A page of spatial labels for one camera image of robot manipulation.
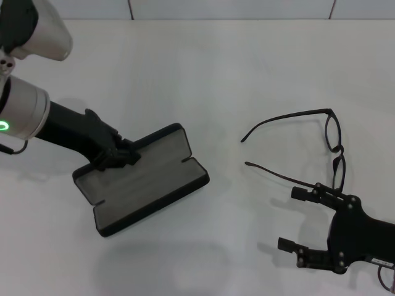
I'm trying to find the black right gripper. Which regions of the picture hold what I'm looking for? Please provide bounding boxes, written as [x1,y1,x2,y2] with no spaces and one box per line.
[277,182,395,275]

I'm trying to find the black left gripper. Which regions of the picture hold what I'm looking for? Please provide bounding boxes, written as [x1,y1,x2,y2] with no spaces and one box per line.
[35,100,142,171]

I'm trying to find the black glasses case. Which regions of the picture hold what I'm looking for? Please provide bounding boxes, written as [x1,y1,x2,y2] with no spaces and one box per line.
[72,122,210,238]

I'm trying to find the black glasses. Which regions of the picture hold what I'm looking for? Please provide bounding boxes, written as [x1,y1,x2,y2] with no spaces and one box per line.
[240,108,346,194]

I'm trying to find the left arm cable with plug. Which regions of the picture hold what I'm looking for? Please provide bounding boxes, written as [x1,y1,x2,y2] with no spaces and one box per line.
[0,139,29,155]

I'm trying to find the left camera mount bracket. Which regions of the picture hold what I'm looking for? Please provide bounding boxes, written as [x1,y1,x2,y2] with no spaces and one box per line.
[0,51,15,77]

